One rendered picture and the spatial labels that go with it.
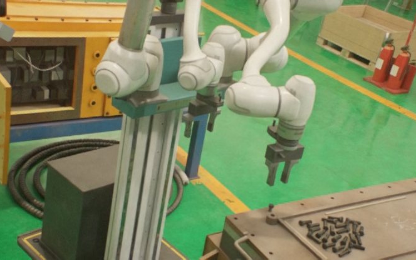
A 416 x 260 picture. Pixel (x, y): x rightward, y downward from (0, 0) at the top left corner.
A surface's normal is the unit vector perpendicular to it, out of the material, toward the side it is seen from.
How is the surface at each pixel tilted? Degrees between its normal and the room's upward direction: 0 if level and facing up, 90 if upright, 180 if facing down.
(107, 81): 96
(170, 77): 90
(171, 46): 90
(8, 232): 0
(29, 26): 90
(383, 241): 0
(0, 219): 0
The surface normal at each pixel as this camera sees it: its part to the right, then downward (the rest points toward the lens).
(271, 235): 0.17, -0.89
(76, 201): -0.72, 0.19
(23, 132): 0.55, 0.44
